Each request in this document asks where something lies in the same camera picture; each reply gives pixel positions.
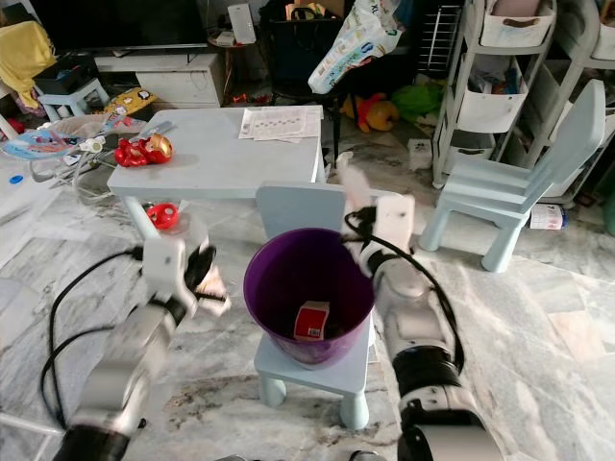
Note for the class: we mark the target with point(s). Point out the colourful baby bouncer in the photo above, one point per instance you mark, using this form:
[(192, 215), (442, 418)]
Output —
[(38, 144)]

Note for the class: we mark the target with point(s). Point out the purple plastic rubbish bin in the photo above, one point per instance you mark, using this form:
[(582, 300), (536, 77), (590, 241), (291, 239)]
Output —
[(269, 288)]

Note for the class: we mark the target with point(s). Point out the white fabric storage bin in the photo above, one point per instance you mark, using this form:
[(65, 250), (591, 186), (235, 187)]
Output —
[(517, 29), (490, 110)]

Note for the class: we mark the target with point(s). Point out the yellow patterned toy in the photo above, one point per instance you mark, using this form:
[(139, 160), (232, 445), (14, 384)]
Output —
[(131, 99)]

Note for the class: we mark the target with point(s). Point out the printed white paper sheets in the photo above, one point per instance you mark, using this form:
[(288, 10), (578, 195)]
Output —
[(279, 123)]

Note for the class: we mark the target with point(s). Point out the white shelf rack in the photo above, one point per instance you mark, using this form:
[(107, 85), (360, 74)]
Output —
[(447, 115)]

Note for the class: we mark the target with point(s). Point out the small red box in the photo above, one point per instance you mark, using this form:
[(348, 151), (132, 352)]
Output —
[(312, 327)]

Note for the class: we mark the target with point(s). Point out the robot right leg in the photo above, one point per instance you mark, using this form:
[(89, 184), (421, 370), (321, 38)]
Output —
[(370, 455)]

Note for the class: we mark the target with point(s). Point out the small pale blue step stool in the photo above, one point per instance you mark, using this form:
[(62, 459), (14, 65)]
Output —
[(72, 96)]

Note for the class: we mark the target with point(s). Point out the green plush toy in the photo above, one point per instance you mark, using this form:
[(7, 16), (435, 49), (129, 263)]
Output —
[(418, 101)]

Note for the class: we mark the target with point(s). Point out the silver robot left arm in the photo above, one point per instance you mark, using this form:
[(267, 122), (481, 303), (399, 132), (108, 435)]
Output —
[(144, 365)]

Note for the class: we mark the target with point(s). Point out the red gold toy mask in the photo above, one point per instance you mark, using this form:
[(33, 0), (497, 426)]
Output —
[(139, 154)]

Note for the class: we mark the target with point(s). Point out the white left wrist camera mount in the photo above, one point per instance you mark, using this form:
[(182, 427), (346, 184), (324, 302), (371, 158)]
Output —
[(165, 267)]

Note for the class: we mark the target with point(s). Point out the light blue kids chair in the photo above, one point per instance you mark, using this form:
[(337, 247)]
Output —
[(490, 187), (298, 206)]

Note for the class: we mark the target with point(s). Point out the white printed diaper pack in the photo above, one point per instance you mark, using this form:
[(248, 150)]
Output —
[(356, 48)]

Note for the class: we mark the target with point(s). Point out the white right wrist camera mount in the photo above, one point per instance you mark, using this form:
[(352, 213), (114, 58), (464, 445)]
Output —
[(394, 219)]

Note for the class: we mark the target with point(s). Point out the yellow cloth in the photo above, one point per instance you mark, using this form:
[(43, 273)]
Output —
[(24, 58)]

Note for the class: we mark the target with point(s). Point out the white green carton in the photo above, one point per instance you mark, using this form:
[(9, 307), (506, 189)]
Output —
[(354, 182)]

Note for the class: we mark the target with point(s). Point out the light blue low stool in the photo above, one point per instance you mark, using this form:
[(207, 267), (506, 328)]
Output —
[(351, 379)]

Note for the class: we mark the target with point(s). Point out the white upright device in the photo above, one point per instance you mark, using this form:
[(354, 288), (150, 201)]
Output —
[(241, 24)]

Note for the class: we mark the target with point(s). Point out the small white box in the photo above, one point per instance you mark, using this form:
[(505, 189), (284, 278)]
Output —
[(420, 156)]

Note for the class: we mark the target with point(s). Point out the red round toy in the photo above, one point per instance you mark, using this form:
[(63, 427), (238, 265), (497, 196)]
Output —
[(163, 216)]

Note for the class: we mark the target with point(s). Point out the blue bottle cap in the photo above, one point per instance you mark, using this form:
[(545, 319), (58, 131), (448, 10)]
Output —
[(14, 178)]

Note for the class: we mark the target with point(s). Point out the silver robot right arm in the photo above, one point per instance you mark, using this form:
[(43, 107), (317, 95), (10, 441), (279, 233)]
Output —
[(428, 336)]

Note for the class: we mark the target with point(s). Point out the black television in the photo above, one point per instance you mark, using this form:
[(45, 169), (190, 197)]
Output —
[(115, 21)]

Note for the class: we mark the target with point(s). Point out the yellow red plush toy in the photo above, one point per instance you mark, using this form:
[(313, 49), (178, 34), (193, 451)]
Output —
[(380, 115)]

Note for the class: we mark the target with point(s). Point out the black bag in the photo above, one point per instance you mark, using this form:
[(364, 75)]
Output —
[(298, 58)]

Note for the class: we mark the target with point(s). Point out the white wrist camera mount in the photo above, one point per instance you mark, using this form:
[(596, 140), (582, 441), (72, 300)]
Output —
[(394, 219), (165, 267)]

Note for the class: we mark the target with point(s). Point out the light blue kids table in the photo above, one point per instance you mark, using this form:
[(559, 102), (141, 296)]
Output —
[(221, 158)]

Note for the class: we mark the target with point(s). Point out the white television cabinet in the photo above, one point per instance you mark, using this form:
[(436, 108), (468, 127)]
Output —
[(173, 82)]

